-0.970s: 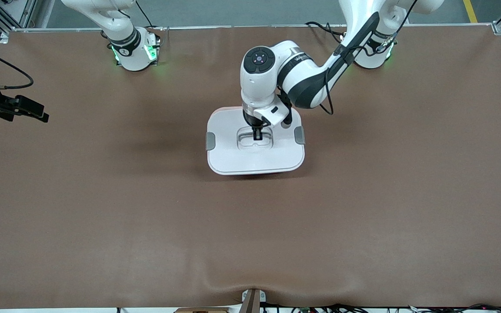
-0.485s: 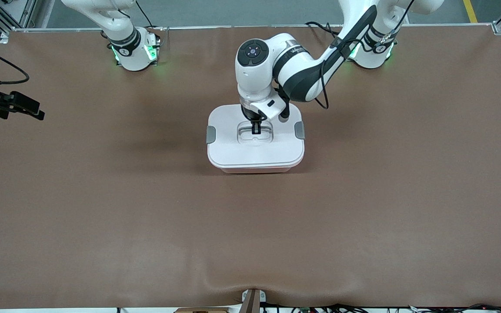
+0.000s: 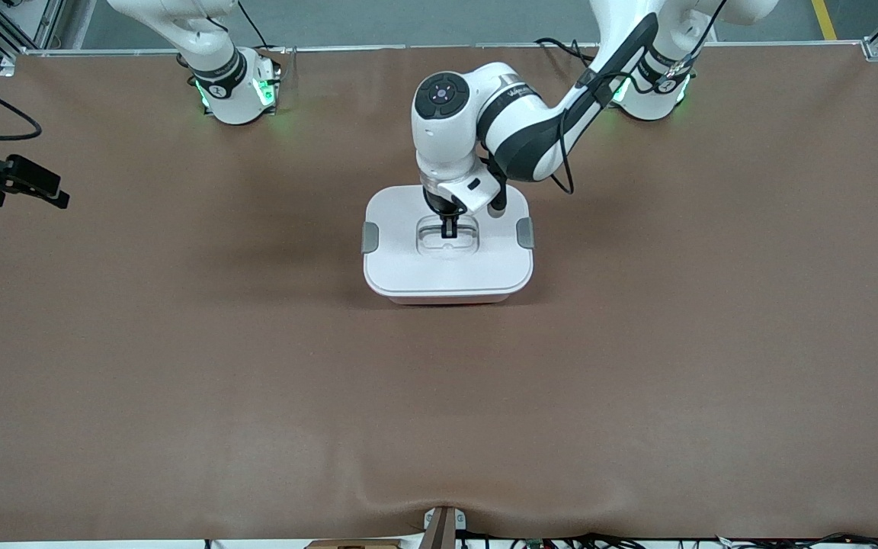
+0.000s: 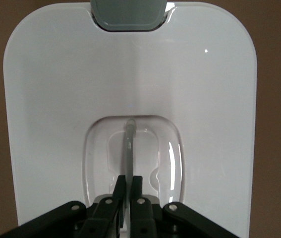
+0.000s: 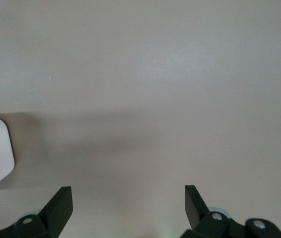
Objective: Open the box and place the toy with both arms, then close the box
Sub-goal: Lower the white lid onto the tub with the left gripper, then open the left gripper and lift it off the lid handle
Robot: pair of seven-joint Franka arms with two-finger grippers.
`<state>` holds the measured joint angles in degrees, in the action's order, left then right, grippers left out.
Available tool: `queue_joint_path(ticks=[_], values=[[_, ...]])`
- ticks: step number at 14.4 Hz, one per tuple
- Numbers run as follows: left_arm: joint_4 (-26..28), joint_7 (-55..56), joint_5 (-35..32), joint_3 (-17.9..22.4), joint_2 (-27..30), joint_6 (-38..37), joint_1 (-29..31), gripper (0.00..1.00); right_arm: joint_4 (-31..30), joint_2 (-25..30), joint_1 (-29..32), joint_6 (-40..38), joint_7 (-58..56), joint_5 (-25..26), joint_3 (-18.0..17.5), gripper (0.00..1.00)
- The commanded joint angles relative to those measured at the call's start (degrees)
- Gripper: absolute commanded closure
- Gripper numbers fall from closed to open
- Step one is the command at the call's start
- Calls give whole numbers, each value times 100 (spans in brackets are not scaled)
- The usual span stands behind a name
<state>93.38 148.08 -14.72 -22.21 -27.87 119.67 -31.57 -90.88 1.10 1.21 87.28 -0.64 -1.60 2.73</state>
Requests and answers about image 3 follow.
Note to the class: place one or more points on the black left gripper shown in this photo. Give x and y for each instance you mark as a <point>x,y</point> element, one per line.
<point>437,203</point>

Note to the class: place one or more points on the white box lid grey latches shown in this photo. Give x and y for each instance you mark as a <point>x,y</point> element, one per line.
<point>447,267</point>

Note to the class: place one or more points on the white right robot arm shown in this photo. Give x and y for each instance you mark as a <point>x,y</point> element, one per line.
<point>229,91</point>

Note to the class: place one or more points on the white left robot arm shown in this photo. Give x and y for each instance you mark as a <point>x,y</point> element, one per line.
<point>523,122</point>

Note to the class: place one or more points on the pink translucent plastic box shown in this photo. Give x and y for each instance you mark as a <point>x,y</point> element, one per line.
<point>447,301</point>

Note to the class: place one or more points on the brown table mat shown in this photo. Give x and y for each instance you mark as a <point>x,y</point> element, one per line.
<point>439,427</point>

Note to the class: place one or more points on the grey bracket with brown bar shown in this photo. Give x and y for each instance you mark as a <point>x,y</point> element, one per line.
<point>443,526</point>

